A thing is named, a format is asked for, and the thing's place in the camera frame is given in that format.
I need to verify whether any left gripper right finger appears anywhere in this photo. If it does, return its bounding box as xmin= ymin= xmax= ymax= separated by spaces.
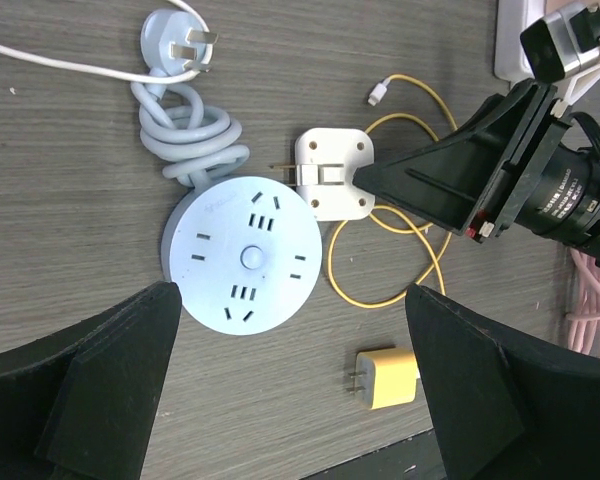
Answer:
xmin=405 ymin=286 xmax=600 ymax=479

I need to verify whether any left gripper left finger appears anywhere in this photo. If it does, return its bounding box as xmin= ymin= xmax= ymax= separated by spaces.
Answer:
xmin=0 ymin=282 xmax=182 ymax=479

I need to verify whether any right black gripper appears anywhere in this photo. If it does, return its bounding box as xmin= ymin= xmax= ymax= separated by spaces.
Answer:
xmin=352 ymin=79 xmax=600 ymax=265

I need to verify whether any white charger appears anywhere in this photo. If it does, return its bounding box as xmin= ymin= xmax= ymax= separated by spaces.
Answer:
xmin=272 ymin=128 xmax=375 ymax=222

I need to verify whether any white multicolour power strip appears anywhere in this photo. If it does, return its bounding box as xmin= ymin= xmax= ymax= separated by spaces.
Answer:
xmin=494 ymin=0 xmax=547 ymax=83

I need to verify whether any yellow charger block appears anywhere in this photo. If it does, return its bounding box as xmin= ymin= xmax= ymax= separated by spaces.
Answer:
xmin=347 ymin=347 xmax=420 ymax=410

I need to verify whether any round light blue socket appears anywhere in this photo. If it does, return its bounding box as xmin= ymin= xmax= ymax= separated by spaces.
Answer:
xmin=131 ymin=5 xmax=323 ymax=336

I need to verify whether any yellow charging cable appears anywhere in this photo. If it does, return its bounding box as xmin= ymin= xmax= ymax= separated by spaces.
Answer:
xmin=327 ymin=73 xmax=459 ymax=307

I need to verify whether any pink coiled cord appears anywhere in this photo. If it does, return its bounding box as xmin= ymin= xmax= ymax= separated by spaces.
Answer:
xmin=564 ymin=248 xmax=600 ymax=362

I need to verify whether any white thin cable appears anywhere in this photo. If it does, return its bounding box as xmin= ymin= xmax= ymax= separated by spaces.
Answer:
xmin=0 ymin=0 xmax=212 ymax=85

